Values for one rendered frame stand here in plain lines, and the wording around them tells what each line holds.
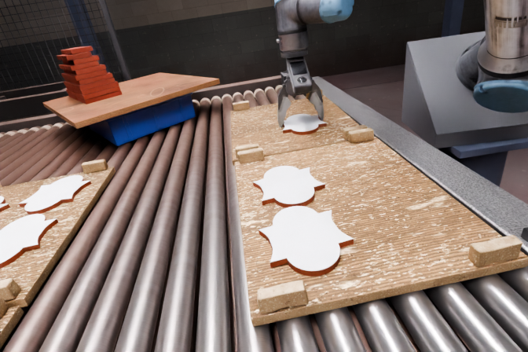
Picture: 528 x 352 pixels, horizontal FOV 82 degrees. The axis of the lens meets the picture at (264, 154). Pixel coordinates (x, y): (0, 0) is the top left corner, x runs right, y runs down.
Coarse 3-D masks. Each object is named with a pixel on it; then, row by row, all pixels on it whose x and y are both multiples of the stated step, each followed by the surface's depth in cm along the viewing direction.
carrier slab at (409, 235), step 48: (336, 144) 73; (384, 144) 69; (240, 192) 59; (336, 192) 55; (384, 192) 53; (432, 192) 51; (384, 240) 43; (432, 240) 42; (480, 240) 40; (336, 288) 37; (384, 288) 36
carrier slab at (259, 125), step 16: (240, 112) 106; (256, 112) 103; (272, 112) 101; (288, 112) 99; (304, 112) 96; (336, 112) 92; (240, 128) 92; (256, 128) 90; (272, 128) 88; (320, 128) 83; (336, 128) 81; (240, 144) 81; (272, 144) 78; (288, 144) 77; (304, 144) 75; (320, 144) 74
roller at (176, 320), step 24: (192, 168) 75; (192, 192) 65; (192, 216) 58; (192, 240) 52; (192, 264) 47; (168, 288) 43; (192, 288) 44; (168, 312) 39; (192, 312) 41; (168, 336) 36
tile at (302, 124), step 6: (300, 114) 92; (306, 114) 92; (288, 120) 89; (294, 120) 88; (300, 120) 87; (306, 120) 87; (312, 120) 86; (318, 120) 85; (288, 126) 84; (294, 126) 84; (300, 126) 83; (306, 126) 82; (312, 126) 82; (318, 126) 84; (288, 132) 83; (294, 132) 82; (300, 132) 80; (306, 132) 80; (312, 132) 80
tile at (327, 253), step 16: (288, 208) 51; (304, 208) 50; (288, 224) 47; (304, 224) 47; (320, 224) 46; (272, 240) 44; (288, 240) 44; (304, 240) 43; (320, 240) 43; (336, 240) 43; (352, 240) 43; (272, 256) 42; (288, 256) 41; (304, 256) 41; (320, 256) 40; (336, 256) 40; (304, 272) 39; (320, 272) 39
